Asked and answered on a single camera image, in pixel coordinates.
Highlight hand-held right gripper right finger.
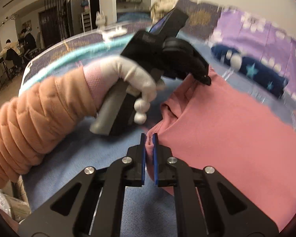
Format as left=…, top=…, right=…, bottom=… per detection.
left=152, top=133, right=279, bottom=237

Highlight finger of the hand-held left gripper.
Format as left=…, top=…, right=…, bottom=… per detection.
left=187, top=65, right=212, bottom=86
left=149, top=7, right=189, bottom=40

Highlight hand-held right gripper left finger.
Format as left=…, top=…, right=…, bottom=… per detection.
left=17, top=133, right=146, bottom=237

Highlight pink garment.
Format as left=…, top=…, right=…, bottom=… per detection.
left=144, top=65, right=296, bottom=232

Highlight person's left forearm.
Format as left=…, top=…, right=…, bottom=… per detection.
left=0, top=61, right=108, bottom=190

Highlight person's left hand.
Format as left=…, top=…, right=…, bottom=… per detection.
left=99, top=55, right=166, bottom=124

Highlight beige knotted cloth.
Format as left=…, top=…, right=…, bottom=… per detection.
left=150, top=0, right=177, bottom=23

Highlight dark pillow with gold tree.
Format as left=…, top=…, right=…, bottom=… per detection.
left=175, top=0, right=224, bottom=40

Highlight blue fuzzy blanket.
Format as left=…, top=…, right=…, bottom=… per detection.
left=116, top=11, right=151, bottom=23

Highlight navy star-print folded cloth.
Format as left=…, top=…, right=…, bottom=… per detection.
left=210, top=43, right=290, bottom=99

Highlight blue-grey plaid bed sheet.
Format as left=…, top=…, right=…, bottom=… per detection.
left=22, top=28, right=296, bottom=237

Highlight white rabbit figure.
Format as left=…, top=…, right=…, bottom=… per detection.
left=96, top=11, right=107, bottom=29

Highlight purple floral pillow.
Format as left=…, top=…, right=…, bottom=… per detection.
left=208, top=7, right=296, bottom=102

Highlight dark printed quilt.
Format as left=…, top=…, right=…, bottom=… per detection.
left=22, top=21, right=143, bottom=79

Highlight grey cabinet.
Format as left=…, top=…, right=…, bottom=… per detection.
left=68, top=0, right=90, bottom=34

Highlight dark door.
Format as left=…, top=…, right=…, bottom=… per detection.
left=38, top=6, right=59, bottom=49

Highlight clear plastic bags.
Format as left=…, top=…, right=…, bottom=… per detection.
left=0, top=175, right=32, bottom=224

